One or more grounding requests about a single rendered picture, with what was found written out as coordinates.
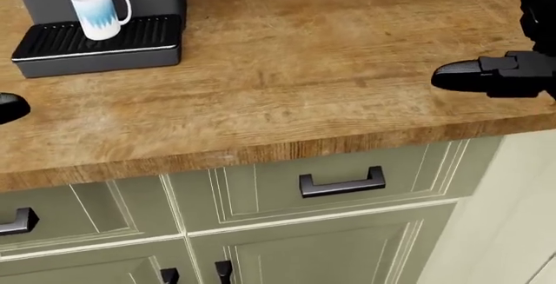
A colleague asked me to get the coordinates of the white mug with blue print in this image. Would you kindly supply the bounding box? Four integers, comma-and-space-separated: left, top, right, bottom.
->
70, 0, 132, 42

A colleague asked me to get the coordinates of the green cabinet drawer front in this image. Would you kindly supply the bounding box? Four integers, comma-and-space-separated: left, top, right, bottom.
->
0, 175, 183, 259
167, 136, 507, 234

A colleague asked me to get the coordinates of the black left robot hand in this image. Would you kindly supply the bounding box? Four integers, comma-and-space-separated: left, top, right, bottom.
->
0, 91, 31, 125

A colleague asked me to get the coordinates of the black drawer pull handle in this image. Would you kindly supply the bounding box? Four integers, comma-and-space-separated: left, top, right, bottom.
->
298, 165, 387, 200
0, 207, 39, 237

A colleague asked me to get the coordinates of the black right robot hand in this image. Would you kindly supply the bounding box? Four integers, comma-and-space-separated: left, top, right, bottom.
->
430, 0, 556, 99

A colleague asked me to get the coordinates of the green cabinet door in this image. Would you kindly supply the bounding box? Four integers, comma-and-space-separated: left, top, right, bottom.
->
186, 201, 460, 284
0, 236, 203, 284

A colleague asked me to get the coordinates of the black cabinet door handle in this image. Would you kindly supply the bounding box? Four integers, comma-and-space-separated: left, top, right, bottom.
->
159, 267, 181, 284
214, 260, 234, 284

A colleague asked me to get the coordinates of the dark grey coffee machine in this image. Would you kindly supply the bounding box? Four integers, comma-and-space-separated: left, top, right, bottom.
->
8, 0, 189, 80

